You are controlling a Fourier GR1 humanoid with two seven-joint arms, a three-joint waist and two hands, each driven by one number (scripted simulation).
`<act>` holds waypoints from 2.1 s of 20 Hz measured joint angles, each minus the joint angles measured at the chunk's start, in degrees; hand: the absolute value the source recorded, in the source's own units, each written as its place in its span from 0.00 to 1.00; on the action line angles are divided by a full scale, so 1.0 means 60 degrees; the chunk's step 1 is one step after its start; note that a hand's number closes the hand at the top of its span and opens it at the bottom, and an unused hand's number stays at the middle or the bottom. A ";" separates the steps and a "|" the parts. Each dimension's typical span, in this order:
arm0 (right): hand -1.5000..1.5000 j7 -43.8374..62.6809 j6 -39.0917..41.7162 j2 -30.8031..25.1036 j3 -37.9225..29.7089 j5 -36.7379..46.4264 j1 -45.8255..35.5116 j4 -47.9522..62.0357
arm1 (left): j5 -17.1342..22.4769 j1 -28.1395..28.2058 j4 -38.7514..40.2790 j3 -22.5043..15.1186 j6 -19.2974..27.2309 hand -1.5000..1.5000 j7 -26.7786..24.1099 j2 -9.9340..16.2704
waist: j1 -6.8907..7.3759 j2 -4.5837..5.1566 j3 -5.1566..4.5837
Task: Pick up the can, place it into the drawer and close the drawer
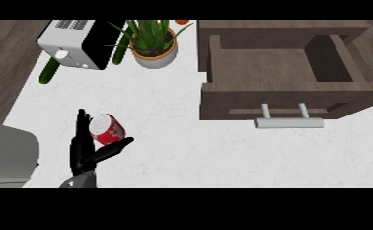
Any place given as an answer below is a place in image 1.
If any red soda can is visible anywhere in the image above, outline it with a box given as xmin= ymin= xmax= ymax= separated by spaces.
xmin=86 ymin=113 xmax=128 ymax=146

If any white and black appliance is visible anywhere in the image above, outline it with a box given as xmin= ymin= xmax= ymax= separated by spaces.
xmin=36 ymin=19 xmax=126 ymax=71

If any silver drawer handle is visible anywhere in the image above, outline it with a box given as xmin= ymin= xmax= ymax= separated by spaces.
xmin=253 ymin=102 xmax=325 ymax=130

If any dark wooden drawer front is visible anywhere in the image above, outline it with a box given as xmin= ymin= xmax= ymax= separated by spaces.
xmin=197 ymin=81 xmax=373 ymax=121

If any green cucumber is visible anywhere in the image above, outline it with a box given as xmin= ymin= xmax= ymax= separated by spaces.
xmin=38 ymin=56 xmax=61 ymax=85
xmin=110 ymin=26 xmax=134 ymax=66

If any green plant in white pot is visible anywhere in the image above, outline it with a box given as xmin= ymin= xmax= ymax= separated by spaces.
xmin=103 ymin=19 xmax=194 ymax=70

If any dark wooden open drawer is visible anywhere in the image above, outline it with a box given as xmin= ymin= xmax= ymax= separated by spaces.
xmin=206 ymin=34 xmax=367 ymax=84

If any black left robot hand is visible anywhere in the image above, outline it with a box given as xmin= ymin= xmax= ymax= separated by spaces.
xmin=67 ymin=108 xmax=135 ymax=178

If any dark wooden cabinet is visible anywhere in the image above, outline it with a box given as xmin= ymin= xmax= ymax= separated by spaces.
xmin=196 ymin=19 xmax=373 ymax=84

